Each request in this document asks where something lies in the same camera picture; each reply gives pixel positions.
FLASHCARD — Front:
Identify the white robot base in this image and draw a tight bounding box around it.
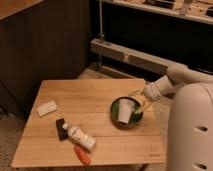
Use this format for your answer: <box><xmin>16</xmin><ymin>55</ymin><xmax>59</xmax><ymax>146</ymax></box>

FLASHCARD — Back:
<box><xmin>166</xmin><ymin>83</ymin><xmax>213</xmax><ymax>171</ymax></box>

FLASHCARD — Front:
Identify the dark wooden cabinet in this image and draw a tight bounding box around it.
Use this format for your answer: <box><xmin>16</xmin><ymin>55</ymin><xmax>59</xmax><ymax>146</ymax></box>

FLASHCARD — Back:
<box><xmin>0</xmin><ymin>0</ymin><xmax>91</xmax><ymax>116</ymax></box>

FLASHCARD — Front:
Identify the metal shelf rail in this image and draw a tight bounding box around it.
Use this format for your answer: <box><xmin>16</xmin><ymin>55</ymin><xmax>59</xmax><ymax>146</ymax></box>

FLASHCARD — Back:
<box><xmin>90</xmin><ymin>39</ymin><xmax>174</xmax><ymax>75</ymax></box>

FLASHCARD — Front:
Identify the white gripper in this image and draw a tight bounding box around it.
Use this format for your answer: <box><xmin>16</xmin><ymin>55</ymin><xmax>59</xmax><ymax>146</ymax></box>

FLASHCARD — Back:
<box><xmin>128</xmin><ymin>82</ymin><xmax>165</xmax><ymax>114</ymax></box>

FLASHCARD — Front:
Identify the wooden folding table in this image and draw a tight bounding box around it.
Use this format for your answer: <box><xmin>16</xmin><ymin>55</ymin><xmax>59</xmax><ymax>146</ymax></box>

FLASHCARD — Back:
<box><xmin>12</xmin><ymin>79</ymin><xmax>165</xmax><ymax>168</ymax></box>

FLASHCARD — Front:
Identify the white plastic bottle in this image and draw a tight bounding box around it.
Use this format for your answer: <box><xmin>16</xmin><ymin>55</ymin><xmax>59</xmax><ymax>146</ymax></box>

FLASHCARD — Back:
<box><xmin>62</xmin><ymin>123</ymin><xmax>96</xmax><ymax>151</ymax></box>

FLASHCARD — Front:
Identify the black chocolate bar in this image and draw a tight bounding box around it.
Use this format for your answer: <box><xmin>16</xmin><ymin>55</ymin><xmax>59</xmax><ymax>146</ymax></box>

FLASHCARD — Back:
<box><xmin>56</xmin><ymin>118</ymin><xmax>68</xmax><ymax>141</ymax></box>

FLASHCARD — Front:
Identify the green ceramic bowl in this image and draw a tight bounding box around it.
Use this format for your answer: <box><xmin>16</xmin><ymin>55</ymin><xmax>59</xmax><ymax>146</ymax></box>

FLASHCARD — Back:
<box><xmin>110</xmin><ymin>97</ymin><xmax>143</xmax><ymax>129</ymax></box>

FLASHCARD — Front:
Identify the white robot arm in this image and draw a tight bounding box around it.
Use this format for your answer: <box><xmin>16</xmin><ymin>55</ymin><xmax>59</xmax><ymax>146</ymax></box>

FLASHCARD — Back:
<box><xmin>128</xmin><ymin>63</ymin><xmax>213</xmax><ymax>114</ymax></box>

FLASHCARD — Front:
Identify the white sponge block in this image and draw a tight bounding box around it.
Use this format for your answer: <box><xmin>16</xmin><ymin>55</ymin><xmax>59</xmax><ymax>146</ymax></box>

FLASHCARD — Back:
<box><xmin>37</xmin><ymin>101</ymin><xmax>57</xmax><ymax>117</ymax></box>

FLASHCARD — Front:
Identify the orange snack packet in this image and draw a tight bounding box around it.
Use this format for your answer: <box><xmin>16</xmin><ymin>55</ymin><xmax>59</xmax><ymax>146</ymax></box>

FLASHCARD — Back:
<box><xmin>74</xmin><ymin>145</ymin><xmax>91</xmax><ymax>165</ymax></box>

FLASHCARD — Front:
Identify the white ceramic cup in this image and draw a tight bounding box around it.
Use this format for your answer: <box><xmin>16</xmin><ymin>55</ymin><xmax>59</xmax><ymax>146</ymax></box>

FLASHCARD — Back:
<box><xmin>118</xmin><ymin>98</ymin><xmax>135</xmax><ymax>124</ymax></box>

